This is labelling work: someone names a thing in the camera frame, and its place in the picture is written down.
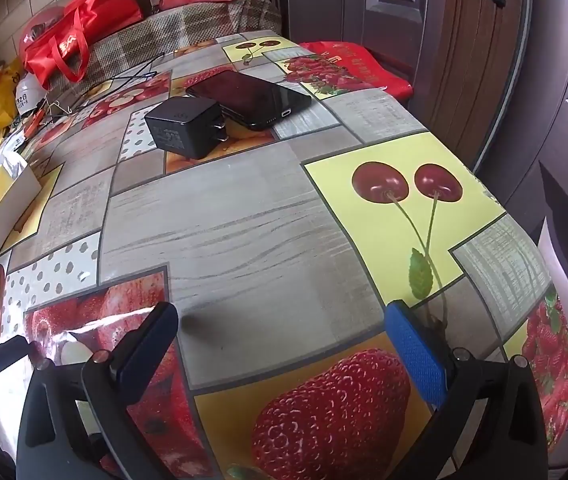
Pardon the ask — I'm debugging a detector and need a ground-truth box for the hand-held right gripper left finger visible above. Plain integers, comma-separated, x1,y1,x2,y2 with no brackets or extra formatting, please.
16,301,179,480

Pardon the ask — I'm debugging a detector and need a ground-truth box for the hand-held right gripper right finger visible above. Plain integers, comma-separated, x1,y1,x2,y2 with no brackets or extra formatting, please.
384,300,549,480

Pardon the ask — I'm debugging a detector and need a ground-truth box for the white foam box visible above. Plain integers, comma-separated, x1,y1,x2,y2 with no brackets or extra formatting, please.
0,157,42,266

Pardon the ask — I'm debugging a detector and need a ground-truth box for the black charger plug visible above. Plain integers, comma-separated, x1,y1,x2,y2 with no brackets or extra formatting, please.
144,97,229,159

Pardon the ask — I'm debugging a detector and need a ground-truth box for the black smartphone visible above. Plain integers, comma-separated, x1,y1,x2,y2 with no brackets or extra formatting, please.
186,70,313,132

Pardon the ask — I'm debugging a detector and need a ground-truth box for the white helmet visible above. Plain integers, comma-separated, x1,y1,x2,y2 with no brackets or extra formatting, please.
14,74,47,113

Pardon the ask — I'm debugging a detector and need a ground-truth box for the red tote bag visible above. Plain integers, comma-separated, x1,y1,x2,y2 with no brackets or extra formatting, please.
23,0,145,91

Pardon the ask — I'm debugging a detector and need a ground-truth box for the red helmet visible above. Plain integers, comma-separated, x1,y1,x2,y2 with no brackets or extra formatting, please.
19,7,70,58

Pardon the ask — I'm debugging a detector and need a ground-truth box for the brown wooden door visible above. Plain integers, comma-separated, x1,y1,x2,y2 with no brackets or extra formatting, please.
284,0,534,171

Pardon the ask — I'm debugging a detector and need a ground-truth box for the metal wire hanger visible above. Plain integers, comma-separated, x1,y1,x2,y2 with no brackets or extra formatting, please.
39,52,169,121

